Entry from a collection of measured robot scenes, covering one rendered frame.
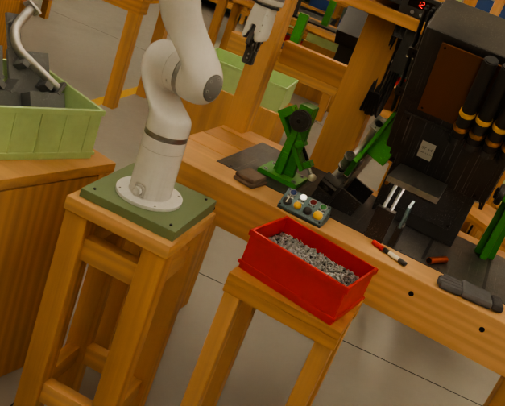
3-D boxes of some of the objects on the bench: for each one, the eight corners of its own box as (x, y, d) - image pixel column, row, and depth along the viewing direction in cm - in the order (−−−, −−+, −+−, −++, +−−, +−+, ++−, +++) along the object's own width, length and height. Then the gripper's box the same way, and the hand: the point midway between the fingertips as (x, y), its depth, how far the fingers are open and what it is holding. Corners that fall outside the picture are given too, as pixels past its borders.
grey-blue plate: (392, 248, 212) (411, 209, 207) (387, 245, 213) (405, 206, 208) (399, 239, 221) (416, 201, 216) (393, 237, 221) (411, 199, 216)
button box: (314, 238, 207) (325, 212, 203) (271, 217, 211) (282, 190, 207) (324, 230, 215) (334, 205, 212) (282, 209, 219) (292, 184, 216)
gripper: (271, 5, 182) (248, 69, 189) (289, 6, 195) (267, 67, 202) (246, -5, 184) (225, 60, 191) (266, -3, 197) (246, 57, 204)
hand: (249, 56), depth 196 cm, fingers closed
